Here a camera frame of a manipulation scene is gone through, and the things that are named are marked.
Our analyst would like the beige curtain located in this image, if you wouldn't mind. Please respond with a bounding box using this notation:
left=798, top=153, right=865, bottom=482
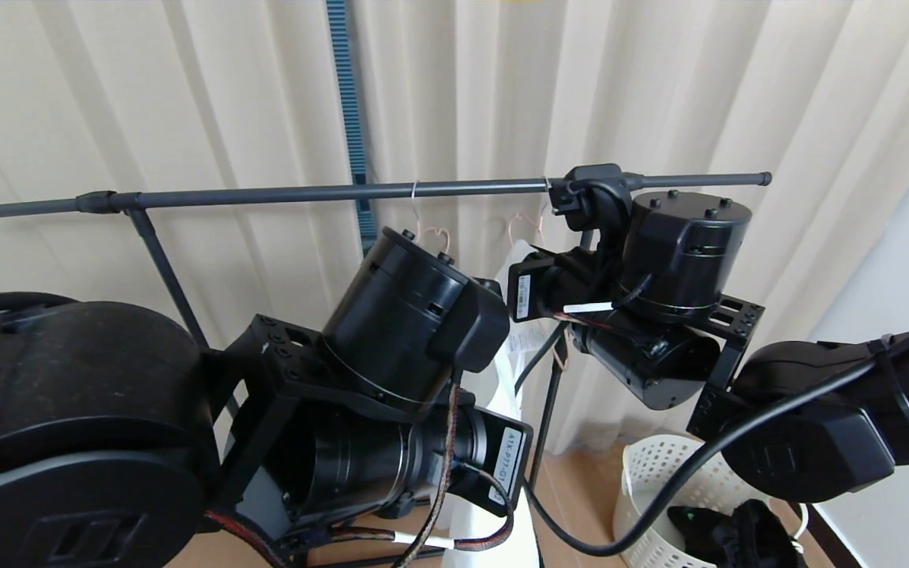
left=344, top=0, right=909, bottom=457
left=0, top=0, right=370, bottom=356

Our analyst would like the window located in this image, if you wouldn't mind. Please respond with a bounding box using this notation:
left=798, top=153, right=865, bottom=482
left=324, top=0, right=381, bottom=255

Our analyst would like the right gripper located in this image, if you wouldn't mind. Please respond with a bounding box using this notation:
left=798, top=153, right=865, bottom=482
left=507, top=247, right=630, bottom=326

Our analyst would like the white shirt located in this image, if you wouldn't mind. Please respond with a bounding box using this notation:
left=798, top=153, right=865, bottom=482
left=440, top=239, right=554, bottom=568

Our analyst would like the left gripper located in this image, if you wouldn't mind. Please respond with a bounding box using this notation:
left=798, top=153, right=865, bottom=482
left=289, top=402, right=536, bottom=537

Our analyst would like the black garment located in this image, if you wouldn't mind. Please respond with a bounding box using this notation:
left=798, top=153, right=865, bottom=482
left=664, top=499, right=808, bottom=568

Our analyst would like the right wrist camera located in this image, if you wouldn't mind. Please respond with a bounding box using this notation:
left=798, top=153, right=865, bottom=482
left=548, top=163, right=635, bottom=239

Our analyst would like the pink clothes hanger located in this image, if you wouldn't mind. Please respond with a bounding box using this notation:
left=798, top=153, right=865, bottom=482
left=410, top=181, right=456, bottom=247
left=505, top=177, right=571, bottom=373

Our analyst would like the black clothes rack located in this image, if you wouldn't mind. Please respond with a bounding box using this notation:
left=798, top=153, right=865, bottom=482
left=0, top=169, right=773, bottom=568

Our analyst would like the white laundry basket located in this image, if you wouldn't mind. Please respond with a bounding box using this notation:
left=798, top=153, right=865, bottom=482
left=611, top=432, right=810, bottom=568

